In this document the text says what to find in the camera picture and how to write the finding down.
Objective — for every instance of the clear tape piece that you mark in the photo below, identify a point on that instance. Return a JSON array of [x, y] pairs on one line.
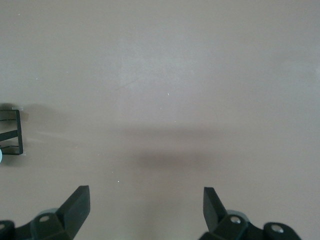
[[23, 154], [17, 108]]

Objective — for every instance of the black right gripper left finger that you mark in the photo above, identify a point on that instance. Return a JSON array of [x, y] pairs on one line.
[[72, 212]]

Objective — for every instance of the grey cup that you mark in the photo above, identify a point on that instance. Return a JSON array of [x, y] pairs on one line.
[[1, 156]]

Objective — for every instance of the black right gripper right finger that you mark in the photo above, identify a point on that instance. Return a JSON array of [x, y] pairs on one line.
[[215, 215]]

